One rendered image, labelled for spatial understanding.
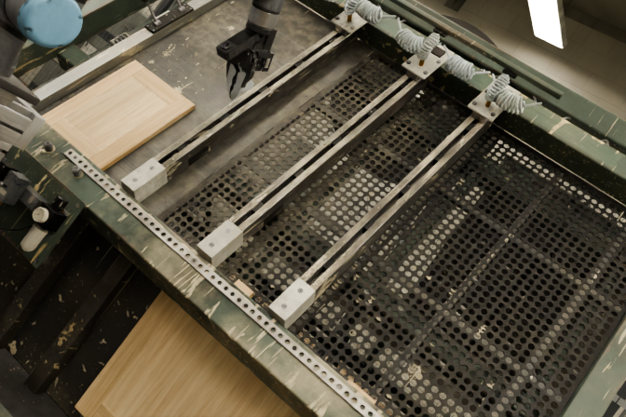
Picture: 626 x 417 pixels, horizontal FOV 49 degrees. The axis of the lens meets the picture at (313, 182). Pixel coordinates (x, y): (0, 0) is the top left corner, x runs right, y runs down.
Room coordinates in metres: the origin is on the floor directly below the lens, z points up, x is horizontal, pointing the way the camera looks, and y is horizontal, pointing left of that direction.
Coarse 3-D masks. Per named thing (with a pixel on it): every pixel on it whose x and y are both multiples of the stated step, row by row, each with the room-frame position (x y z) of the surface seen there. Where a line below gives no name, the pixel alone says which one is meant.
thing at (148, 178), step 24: (360, 0) 2.44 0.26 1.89; (336, 24) 2.51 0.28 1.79; (360, 24) 2.52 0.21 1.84; (312, 48) 2.47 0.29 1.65; (336, 48) 2.52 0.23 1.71; (288, 72) 2.42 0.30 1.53; (312, 72) 2.47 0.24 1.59; (240, 96) 2.30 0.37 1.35; (264, 96) 2.31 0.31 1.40; (216, 120) 2.23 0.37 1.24; (240, 120) 2.28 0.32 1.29; (192, 144) 2.16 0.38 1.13; (216, 144) 2.25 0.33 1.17; (144, 168) 2.08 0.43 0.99; (168, 168) 2.11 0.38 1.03; (144, 192) 2.08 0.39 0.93
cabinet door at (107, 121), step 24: (120, 72) 2.40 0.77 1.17; (144, 72) 2.41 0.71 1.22; (96, 96) 2.32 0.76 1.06; (120, 96) 2.34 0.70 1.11; (144, 96) 2.34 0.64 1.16; (168, 96) 2.35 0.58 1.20; (48, 120) 2.24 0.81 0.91; (72, 120) 2.25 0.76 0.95; (96, 120) 2.26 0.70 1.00; (120, 120) 2.27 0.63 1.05; (144, 120) 2.28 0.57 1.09; (168, 120) 2.28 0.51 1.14; (96, 144) 2.20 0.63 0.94; (120, 144) 2.20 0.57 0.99
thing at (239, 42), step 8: (240, 32) 1.75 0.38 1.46; (248, 32) 1.75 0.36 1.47; (232, 40) 1.73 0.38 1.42; (240, 40) 1.73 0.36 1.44; (248, 40) 1.73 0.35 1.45; (256, 40) 1.75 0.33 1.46; (216, 48) 1.72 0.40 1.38; (224, 48) 1.71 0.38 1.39; (232, 48) 1.71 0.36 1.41; (240, 48) 1.72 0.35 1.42; (224, 56) 1.71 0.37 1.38; (232, 56) 1.72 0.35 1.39
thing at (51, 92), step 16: (192, 0) 2.64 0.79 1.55; (208, 0) 2.64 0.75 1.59; (224, 0) 2.71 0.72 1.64; (192, 16) 2.61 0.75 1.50; (144, 32) 2.51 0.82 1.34; (160, 32) 2.53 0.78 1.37; (112, 48) 2.44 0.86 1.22; (128, 48) 2.45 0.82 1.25; (96, 64) 2.39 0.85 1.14; (112, 64) 2.43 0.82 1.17; (64, 80) 2.33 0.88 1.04; (80, 80) 2.35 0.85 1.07; (48, 96) 2.28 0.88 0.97
